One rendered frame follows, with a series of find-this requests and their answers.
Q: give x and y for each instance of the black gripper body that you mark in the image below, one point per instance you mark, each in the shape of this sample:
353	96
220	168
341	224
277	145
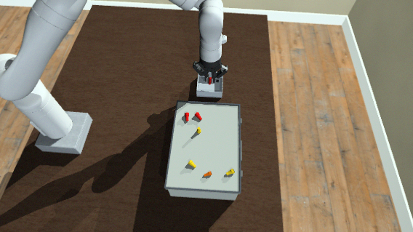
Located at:
213	65

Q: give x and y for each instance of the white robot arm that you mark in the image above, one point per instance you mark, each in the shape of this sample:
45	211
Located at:
47	24

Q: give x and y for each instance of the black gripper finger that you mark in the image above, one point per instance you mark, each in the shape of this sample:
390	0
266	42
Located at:
220	73
200	71

